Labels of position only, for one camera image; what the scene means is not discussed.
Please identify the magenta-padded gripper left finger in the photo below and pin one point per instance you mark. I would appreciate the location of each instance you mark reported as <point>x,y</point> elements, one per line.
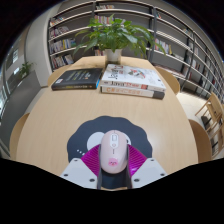
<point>75,171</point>

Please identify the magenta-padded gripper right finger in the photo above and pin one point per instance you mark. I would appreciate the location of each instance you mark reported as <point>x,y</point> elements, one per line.
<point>150,170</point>

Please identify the pink computer mouse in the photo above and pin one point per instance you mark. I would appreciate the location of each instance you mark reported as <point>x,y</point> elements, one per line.
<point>114,151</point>

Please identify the dark cartoon-face mouse pad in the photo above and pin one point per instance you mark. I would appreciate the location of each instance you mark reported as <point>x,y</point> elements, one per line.
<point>133,133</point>

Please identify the thick white-spined book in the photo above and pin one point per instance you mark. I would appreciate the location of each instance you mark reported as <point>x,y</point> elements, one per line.
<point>130,91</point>

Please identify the black book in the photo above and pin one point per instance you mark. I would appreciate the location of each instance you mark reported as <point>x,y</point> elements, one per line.
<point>78,78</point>

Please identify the white illustrated-cover book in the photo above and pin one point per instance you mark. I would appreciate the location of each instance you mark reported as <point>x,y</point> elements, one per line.
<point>133,76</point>

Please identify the small green plant on ledge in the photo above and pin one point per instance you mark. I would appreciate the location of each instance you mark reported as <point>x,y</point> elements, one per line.
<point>26,68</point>

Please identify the grey shelf unit with books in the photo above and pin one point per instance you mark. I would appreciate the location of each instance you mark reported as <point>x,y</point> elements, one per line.
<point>176,36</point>

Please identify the green potted plant white pot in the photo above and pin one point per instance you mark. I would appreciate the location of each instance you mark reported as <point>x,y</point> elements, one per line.
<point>116,35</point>

